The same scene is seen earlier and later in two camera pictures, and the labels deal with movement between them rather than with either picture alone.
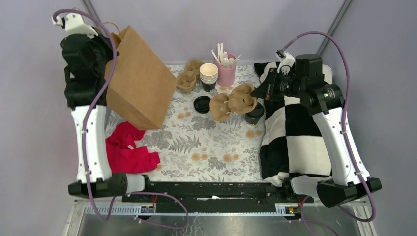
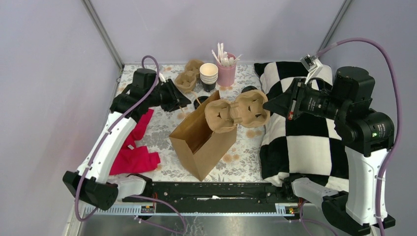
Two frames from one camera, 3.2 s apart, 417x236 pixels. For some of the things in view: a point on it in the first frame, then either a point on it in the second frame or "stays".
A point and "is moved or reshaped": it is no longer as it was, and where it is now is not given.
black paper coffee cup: [253, 117] → [248, 88]
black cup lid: [202, 104] stays
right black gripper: [266, 90] → [289, 104]
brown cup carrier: [240, 101] is moved or reshaped
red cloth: [125, 156] stays
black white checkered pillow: [291, 144] stays
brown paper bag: [141, 86] → [201, 148]
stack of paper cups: [208, 73] stays
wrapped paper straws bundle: [222, 57] stays
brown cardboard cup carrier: [186, 80] stays
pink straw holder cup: [226, 74] stays
